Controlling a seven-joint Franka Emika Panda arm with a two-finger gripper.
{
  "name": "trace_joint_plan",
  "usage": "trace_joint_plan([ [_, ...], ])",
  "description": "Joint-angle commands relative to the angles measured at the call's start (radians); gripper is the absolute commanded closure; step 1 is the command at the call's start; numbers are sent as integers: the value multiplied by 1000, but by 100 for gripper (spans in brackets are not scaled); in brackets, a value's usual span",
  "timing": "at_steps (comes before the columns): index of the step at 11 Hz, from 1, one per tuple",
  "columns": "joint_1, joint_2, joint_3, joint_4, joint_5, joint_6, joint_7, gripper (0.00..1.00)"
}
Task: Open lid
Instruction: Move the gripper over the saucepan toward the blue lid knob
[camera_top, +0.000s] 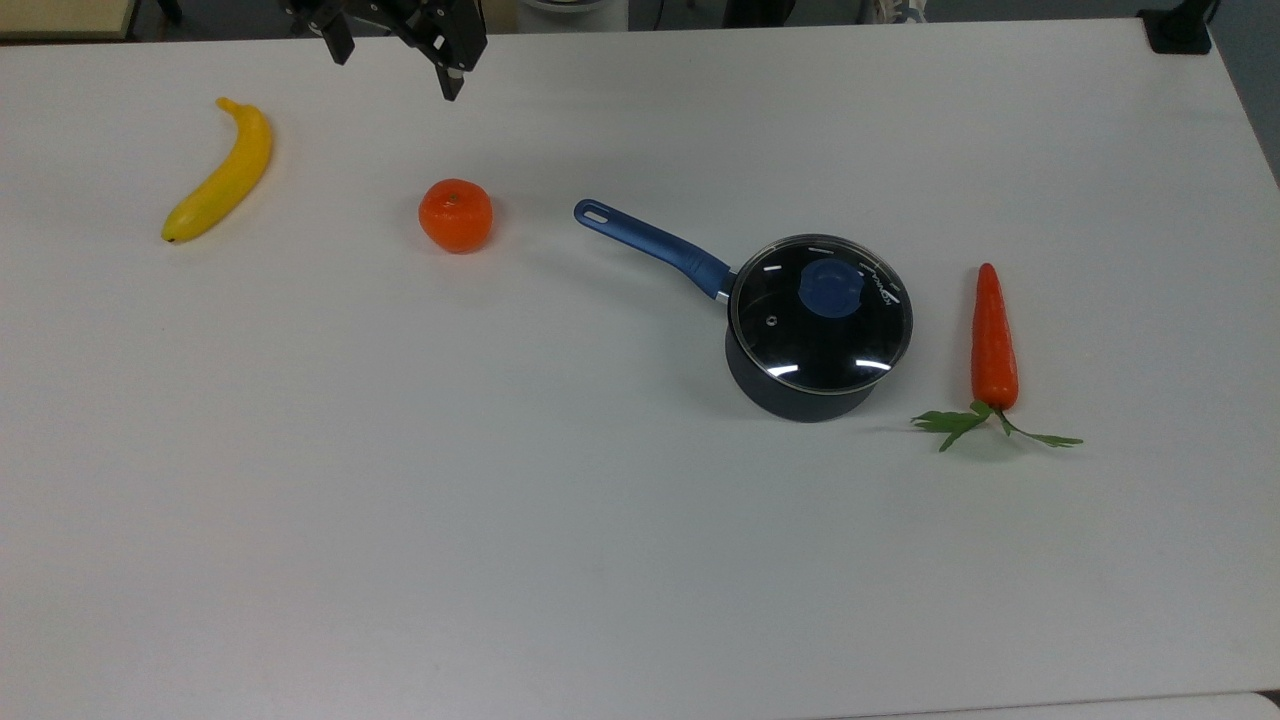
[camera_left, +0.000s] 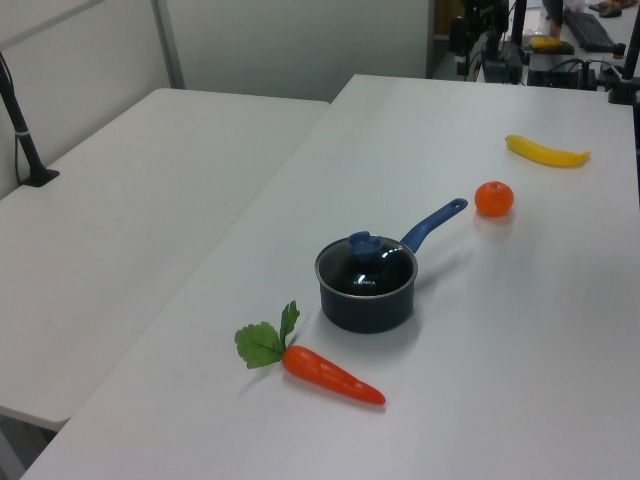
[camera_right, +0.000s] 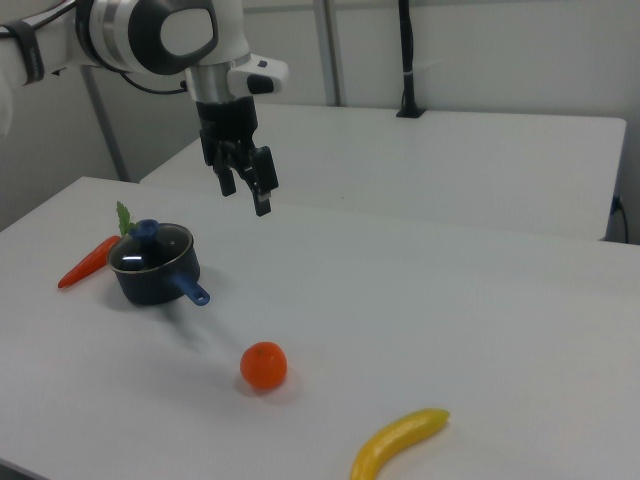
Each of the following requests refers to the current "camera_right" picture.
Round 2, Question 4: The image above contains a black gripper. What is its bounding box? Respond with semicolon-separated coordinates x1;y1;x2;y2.
195;97;280;218

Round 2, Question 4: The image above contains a glass lid with blue knob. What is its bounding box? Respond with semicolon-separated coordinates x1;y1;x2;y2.
107;218;195;275

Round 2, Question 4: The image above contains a dark blue saucepan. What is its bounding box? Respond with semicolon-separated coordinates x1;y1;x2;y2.
110;239;212;307

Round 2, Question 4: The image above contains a toy carrot with green leaves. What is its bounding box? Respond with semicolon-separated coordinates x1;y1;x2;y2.
57;200;136;290

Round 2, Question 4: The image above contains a toy orange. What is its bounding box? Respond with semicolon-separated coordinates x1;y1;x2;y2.
240;341;289;391

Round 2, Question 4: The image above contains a toy yellow banana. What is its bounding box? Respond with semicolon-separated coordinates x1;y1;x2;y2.
349;407;451;480

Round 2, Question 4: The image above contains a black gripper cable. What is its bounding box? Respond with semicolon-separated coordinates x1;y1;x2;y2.
119;72;194;96

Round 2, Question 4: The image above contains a grey metal frame post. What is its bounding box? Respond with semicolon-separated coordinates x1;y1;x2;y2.
82;64;132;184
322;0;347;107

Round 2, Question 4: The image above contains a black camera pole with white band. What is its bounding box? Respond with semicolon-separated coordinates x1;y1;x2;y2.
396;0;427;119

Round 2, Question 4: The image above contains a black velcro strap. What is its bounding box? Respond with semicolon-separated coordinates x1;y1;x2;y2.
8;21;47;85

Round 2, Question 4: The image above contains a black wall cable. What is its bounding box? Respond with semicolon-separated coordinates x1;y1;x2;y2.
612;195;630;244

